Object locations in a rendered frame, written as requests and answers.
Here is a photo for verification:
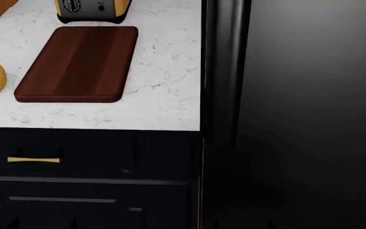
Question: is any dark wooden cutting board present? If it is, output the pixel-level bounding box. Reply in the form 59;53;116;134
13;25;139;104

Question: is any yellow and grey toaster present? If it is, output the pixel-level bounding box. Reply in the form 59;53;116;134
54;0;133;25

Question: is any black refrigerator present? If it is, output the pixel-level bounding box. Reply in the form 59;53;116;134
200;0;366;229

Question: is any black cabinet door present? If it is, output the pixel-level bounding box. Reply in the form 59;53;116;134
0;176;201;229

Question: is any gold drawer handle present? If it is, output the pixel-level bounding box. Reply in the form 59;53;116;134
6;156;64;164

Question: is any black cabinet drawer front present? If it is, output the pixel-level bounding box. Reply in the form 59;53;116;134
0;127;202;177

